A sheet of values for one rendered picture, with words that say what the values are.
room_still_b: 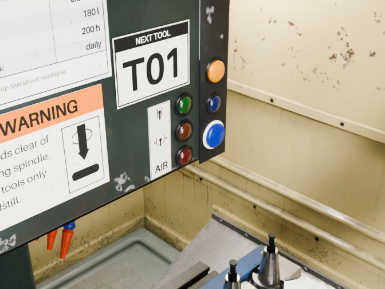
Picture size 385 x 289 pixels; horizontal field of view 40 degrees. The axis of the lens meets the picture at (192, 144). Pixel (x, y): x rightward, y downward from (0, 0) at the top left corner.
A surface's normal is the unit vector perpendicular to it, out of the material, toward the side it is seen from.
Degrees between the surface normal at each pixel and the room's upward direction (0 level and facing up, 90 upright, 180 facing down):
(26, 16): 90
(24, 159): 90
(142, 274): 0
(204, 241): 24
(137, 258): 0
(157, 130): 90
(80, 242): 90
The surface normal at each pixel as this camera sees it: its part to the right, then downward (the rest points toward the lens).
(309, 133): -0.71, 0.33
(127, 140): 0.70, 0.33
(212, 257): -0.29, -0.67
